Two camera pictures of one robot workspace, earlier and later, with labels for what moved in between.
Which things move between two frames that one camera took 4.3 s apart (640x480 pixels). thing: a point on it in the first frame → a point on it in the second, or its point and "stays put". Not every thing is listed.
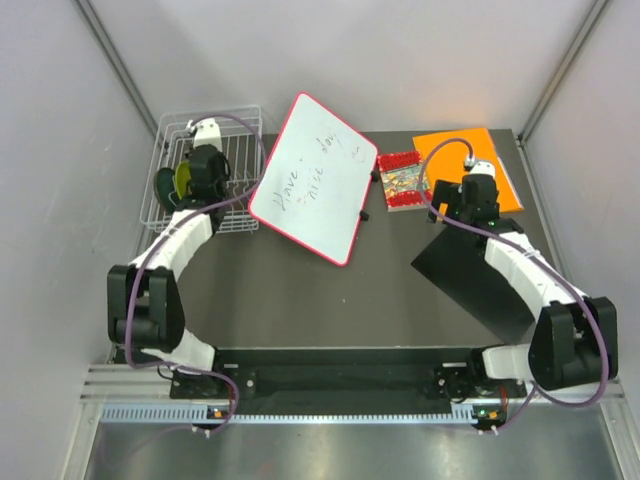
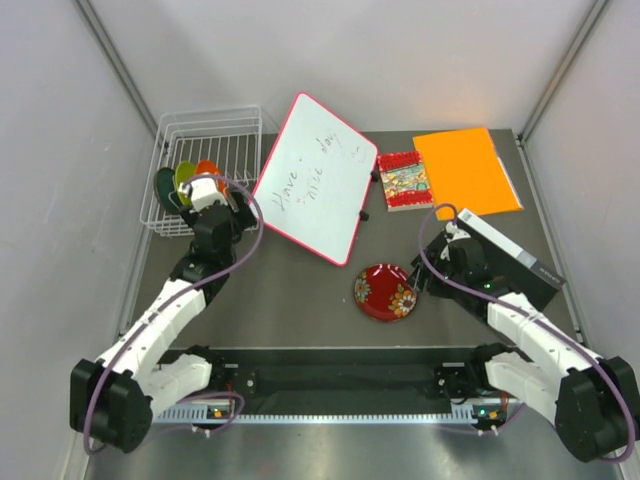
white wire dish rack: x=242 y=143 stays put
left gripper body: x=222 y=191 → x=241 y=219
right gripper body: x=450 y=194 → x=436 y=282
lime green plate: x=182 y=178 stays put
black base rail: x=299 y=377 stays put
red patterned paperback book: x=404 y=183 stays put
